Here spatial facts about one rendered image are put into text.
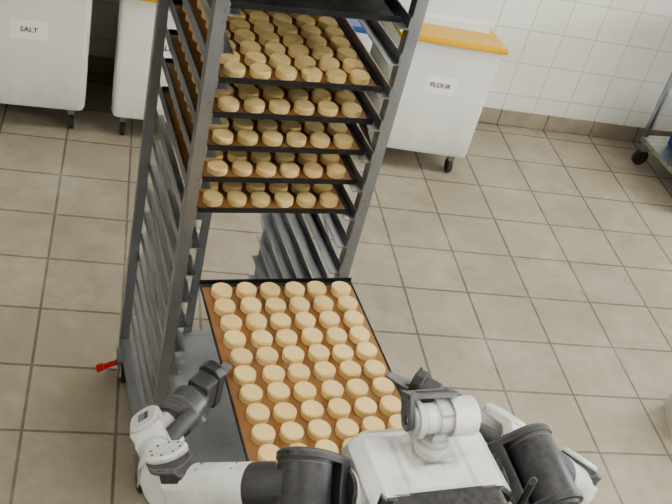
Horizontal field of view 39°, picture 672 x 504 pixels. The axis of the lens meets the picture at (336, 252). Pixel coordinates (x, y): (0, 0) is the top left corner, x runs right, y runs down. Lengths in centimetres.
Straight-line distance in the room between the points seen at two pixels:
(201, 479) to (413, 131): 342
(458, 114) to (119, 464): 253
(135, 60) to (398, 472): 322
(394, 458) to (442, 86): 331
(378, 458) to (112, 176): 307
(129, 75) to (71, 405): 176
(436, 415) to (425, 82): 329
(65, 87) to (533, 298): 235
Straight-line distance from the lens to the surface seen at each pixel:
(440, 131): 488
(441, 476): 162
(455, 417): 157
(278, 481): 156
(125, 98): 462
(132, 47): 450
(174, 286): 248
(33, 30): 450
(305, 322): 228
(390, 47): 230
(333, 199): 249
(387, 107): 231
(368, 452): 161
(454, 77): 474
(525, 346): 413
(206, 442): 314
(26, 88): 464
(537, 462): 173
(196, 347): 343
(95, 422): 336
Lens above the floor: 251
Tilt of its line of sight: 36 degrees down
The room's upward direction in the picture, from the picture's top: 15 degrees clockwise
